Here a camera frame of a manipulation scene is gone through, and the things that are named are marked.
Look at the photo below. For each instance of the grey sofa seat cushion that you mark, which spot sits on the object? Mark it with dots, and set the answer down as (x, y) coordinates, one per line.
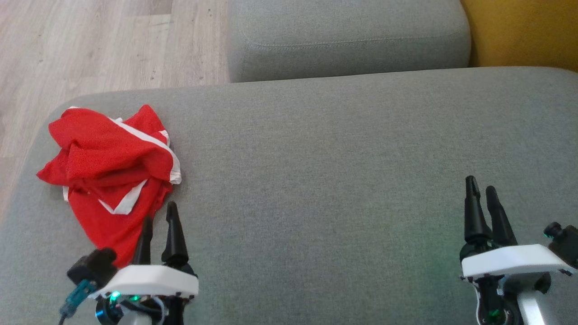
(325, 189)

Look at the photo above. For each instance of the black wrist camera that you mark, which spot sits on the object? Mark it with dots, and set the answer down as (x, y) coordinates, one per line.
(95, 266)
(566, 243)

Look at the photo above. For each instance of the red white basketball jersey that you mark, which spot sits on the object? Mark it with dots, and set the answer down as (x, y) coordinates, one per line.
(108, 230)

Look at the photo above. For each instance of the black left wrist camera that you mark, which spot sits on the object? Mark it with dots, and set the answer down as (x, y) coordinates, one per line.
(95, 266)

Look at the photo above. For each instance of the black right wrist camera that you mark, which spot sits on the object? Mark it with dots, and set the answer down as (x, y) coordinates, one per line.
(566, 243)

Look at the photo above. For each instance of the grey sofa back cushion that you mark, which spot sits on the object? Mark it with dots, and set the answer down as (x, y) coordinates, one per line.
(347, 40)

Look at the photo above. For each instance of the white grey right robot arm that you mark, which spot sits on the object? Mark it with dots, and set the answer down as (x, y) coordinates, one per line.
(528, 307)

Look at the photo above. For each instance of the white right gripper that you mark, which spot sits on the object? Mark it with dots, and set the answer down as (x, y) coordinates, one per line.
(515, 262)

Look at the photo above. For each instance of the red shorts white trim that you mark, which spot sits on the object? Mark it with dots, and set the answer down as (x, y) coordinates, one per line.
(108, 144)

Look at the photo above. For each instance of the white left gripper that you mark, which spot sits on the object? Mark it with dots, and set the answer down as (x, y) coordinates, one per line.
(149, 280)

